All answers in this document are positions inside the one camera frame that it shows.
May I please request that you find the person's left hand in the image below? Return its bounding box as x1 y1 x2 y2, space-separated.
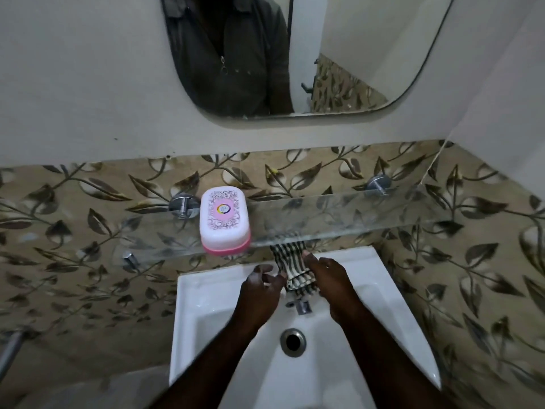
232 264 288 335

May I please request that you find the person's right hand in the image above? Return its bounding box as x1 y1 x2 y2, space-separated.
302 251 368 329

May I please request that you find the black and white striped cloth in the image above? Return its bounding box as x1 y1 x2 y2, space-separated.
270 231 318 299

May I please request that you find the person's left forearm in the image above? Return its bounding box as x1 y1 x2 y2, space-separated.
148 313 277 409

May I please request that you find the person's right forearm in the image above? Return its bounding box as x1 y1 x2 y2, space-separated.
333 308 452 409

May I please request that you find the chrome faucet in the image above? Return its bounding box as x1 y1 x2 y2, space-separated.
286 294 314 316

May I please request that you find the chrome sink drain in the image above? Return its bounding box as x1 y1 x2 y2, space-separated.
280 328 307 358

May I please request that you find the clear glass shelf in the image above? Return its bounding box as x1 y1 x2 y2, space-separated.
112 184 457 269

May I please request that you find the white ceramic sink basin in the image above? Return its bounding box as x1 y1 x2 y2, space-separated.
169 245 442 409

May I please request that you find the white and pink soap box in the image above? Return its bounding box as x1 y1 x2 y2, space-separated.
199 187 252 255

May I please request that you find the metal pipe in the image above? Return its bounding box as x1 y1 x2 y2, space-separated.
0 330 27 373

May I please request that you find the chrome shelf bracket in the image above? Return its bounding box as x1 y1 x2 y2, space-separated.
365 175 391 196
169 193 200 219

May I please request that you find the rounded wall mirror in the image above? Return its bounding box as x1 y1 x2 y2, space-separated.
159 0 457 120

